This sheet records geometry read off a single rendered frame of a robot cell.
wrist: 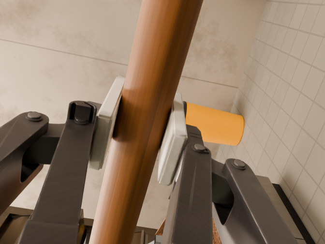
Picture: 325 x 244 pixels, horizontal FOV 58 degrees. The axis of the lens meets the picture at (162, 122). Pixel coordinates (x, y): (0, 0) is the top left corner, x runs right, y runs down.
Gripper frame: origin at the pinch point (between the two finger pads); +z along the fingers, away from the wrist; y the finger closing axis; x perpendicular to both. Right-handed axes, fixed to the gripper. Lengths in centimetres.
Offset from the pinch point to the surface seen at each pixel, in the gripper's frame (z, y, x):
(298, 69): 205, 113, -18
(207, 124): 264, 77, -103
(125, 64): 327, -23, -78
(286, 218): 123, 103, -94
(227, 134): 264, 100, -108
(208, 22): 328, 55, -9
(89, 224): 148, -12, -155
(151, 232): 151, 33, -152
